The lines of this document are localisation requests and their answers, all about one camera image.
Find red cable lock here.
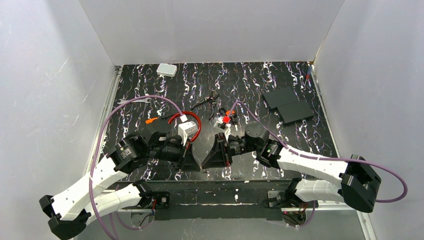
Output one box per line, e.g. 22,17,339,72
177,111,202,146

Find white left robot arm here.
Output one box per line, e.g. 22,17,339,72
39,131,200,240

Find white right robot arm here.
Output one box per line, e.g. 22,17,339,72
201,121,382,213

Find silver open-end wrench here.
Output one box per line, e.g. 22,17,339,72
116,97,152,105

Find black flat plate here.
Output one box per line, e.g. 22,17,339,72
262,87,314,125

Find white rectangular box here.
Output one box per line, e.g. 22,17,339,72
156,63,178,78

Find red blue pen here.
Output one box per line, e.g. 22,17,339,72
303,65,313,88

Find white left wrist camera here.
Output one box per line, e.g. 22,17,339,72
177,113,199,146

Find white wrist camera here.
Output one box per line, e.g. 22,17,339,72
212,116,231,140
177,113,199,146

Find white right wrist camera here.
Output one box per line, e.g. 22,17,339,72
212,116,231,140

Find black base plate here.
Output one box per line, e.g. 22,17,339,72
120,179,319,222

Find orange handled screwdriver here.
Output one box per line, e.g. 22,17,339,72
145,114,173,125

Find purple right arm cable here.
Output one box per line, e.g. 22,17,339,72
230,100,408,204

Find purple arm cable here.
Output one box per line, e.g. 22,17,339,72
88,95,185,240
230,100,408,204

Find grey handled pliers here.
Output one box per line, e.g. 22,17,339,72
190,91,220,121

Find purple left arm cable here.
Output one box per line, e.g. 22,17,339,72
88,95,185,240

